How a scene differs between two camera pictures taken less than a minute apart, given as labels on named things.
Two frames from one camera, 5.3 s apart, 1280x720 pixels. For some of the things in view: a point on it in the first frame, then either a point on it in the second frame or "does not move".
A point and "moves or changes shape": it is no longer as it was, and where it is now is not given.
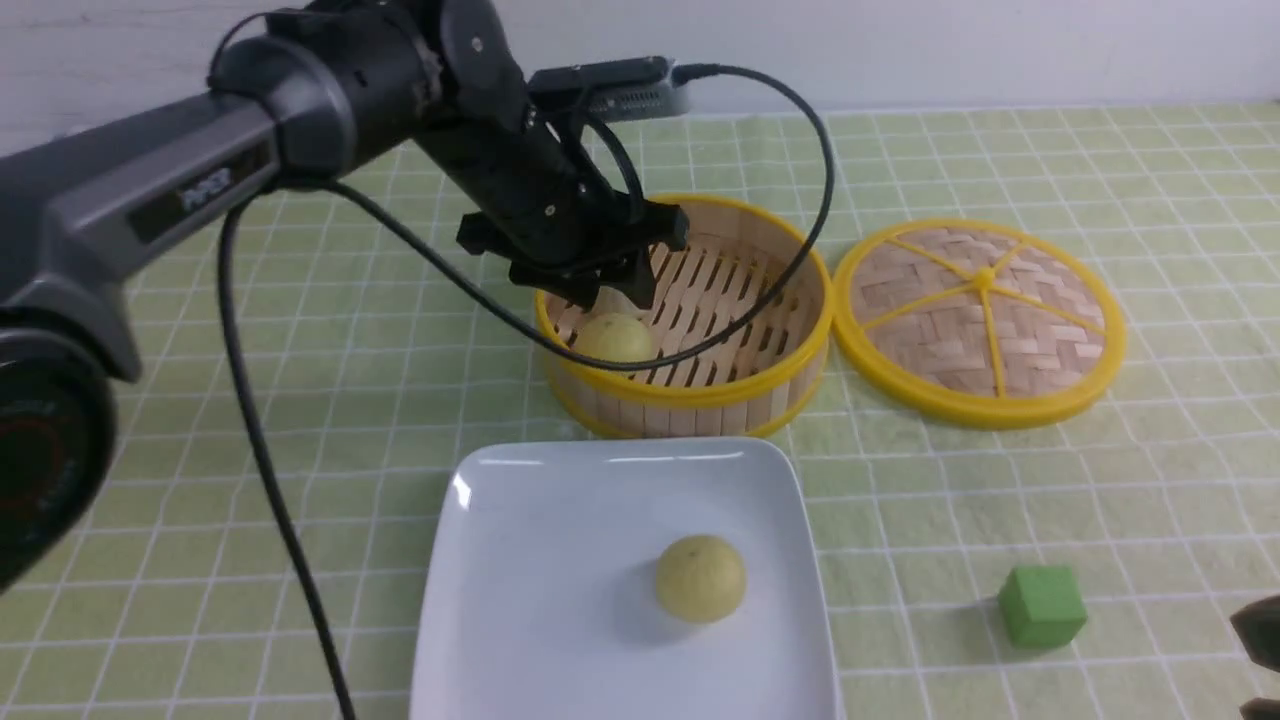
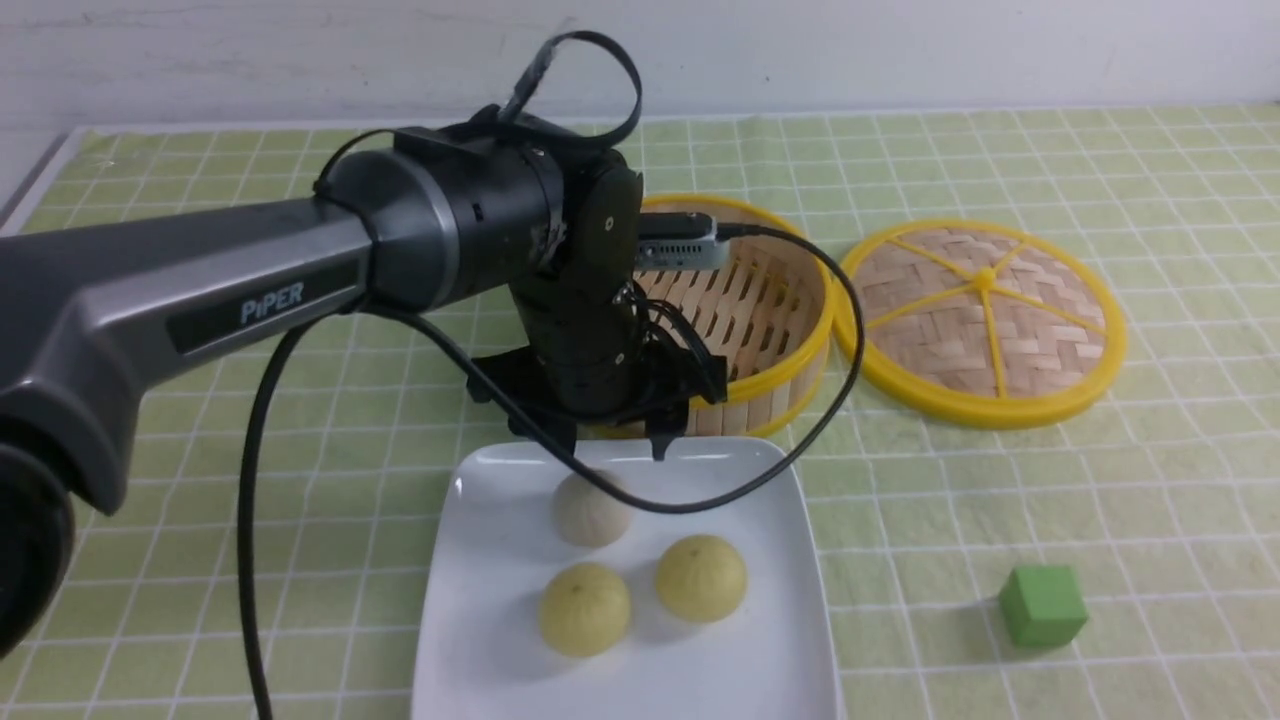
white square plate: [541, 601] does not move
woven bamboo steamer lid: [979, 325] does not move
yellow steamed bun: [701, 578] does not move
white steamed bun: [611, 304] moves or changes shape
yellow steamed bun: [616, 337] moves or changes shape
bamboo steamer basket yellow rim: [736, 256] does not move
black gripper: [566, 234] to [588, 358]
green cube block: [1042, 605] does not move
